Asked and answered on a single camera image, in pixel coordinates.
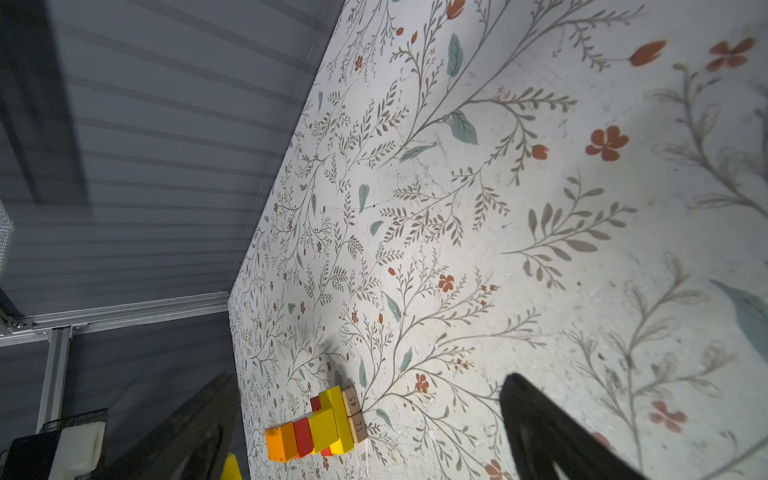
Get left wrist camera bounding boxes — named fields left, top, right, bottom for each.
left=1, top=421, right=106, bottom=480

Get orange block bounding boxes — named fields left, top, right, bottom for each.
left=265, top=422, right=298, bottom=463

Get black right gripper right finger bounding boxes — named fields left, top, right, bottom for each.
left=499, top=373, right=643, bottom=479

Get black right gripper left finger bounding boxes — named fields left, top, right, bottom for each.
left=101, top=373, right=240, bottom=479

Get natural wood block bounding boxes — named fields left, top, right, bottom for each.
left=342, top=387, right=368, bottom=444

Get black wire basket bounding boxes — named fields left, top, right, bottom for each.
left=38, top=408, right=108, bottom=434

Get yellow rectangular block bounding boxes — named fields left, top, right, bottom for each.
left=318, top=386, right=355, bottom=455

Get small yellow cube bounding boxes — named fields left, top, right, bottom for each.
left=221, top=453, right=243, bottom=480
left=308, top=408, right=339, bottom=453

